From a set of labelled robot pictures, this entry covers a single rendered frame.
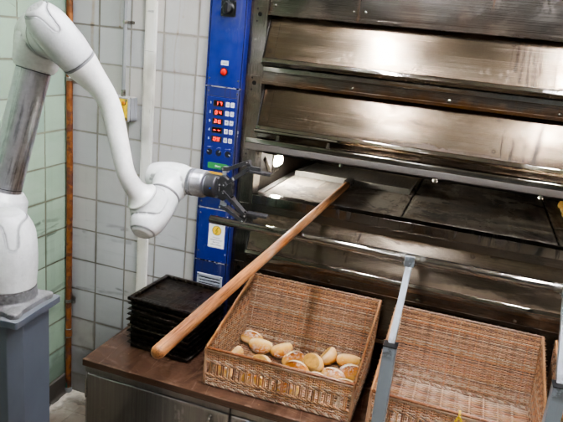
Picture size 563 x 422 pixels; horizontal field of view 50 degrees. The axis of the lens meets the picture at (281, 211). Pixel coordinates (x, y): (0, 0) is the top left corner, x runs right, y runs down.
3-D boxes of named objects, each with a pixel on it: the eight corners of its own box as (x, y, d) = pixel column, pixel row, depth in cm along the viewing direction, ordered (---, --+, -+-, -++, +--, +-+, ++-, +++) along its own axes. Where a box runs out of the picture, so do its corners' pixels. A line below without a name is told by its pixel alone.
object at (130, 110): (116, 117, 264) (117, 94, 261) (136, 120, 261) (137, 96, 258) (106, 119, 257) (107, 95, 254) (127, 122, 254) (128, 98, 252)
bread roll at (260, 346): (251, 342, 249) (247, 354, 246) (249, 334, 244) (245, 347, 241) (274, 347, 247) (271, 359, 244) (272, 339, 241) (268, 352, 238)
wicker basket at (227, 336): (246, 329, 265) (252, 270, 258) (374, 360, 250) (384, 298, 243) (198, 384, 220) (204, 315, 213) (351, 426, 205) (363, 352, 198)
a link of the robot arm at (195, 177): (196, 192, 203) (213, 195, 201) (183, 198, 195) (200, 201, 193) (198, 165, 201) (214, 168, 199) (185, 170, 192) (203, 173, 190)
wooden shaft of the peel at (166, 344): (161, 362, 120) (162, 349, 119) (147, 359, 121) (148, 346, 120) (349, 188, 278) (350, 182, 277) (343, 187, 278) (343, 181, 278)
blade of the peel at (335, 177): (409, 194, 278) (410, 188, 278) (294, 175, 294) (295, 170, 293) (417, 180, 311) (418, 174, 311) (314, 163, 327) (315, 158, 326)
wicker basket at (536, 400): (384, 363, 248) (395, 301, 241) (531, 400, 232) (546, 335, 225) (361, 430, 204) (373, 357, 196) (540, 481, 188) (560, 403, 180)
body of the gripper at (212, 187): (213, 169, 198) (239, 174, 196) (211, 194, 201) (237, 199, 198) (203, 173, 191) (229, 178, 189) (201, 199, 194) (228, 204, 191)
